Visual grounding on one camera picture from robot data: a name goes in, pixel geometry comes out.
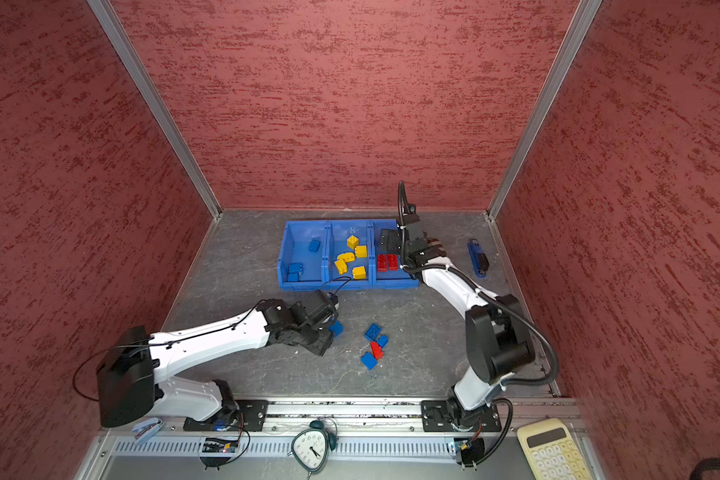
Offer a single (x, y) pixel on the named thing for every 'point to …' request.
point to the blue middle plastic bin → (336, 233)
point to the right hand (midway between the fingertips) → (394, 239)
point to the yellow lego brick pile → (361, 251)
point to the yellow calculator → (550, 451)
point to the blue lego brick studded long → (373, 331)
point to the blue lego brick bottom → (368, 360)
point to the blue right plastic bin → (390, 280)
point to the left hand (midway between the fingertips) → (319, 343)
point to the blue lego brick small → (383, 340)
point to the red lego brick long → (393, 262)
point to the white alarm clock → (311, 446)
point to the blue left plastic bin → (295, 250)
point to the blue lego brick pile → (337, 328)
